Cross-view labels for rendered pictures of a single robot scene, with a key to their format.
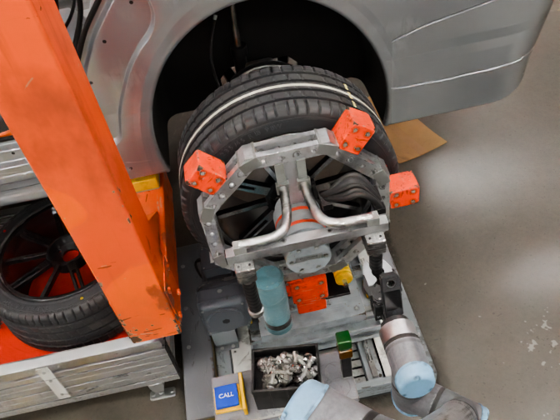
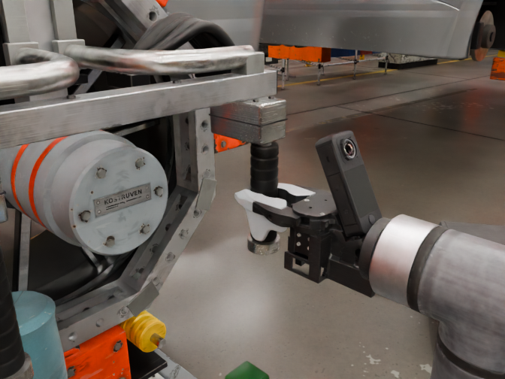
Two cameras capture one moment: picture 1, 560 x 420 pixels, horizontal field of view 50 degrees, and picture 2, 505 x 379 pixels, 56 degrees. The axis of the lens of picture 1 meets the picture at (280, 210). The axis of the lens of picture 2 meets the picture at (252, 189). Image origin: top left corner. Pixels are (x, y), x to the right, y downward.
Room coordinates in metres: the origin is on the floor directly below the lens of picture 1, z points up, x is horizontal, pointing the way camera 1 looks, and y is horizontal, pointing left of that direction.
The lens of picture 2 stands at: (0.57, 0.19, 1.06)
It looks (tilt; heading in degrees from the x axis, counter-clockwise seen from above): 21 degrees down; 315
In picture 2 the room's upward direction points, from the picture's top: straight up
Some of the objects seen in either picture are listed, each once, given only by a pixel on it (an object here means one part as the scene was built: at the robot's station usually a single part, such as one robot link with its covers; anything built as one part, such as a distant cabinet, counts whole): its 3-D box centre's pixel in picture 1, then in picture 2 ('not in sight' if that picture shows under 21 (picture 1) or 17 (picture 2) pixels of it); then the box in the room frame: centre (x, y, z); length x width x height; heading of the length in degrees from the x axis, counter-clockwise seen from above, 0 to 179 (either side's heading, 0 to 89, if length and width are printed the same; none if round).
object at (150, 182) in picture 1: (139, 174); not in sight; (1.68, 0.48, 0.71); 0.14 x 0.14 x 0.05; 2
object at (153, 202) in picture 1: (141, 210); not in sight; (1.51, 0.47, 0.69); 0.52 x 0.17 x 0.35; 2
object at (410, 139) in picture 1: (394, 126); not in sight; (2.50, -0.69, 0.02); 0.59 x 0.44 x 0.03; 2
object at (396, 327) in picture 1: (399, 334); (406, 258); (0.78, -0.23, 0.81); 0.10 x 0.05 x 0.09; 92
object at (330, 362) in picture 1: (283, 389); not in sight; (0.88, 0.09, 0.44); 0.43 x 0.17 x 0.03; 92
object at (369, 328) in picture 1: (308, 306); not in sight; (1.37, -0.04, 0.13); 0.50 x 0.36 x 0.10; 92
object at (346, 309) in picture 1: (302, 277); not in sight; (1.37, -0.04, 0.32); 0.40 x 0.30 x 0.28; 92
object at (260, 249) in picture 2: (376, 267); (264, 194); (0.98, -0.22, 0.83); 0.04 x 0.04 x 0.16
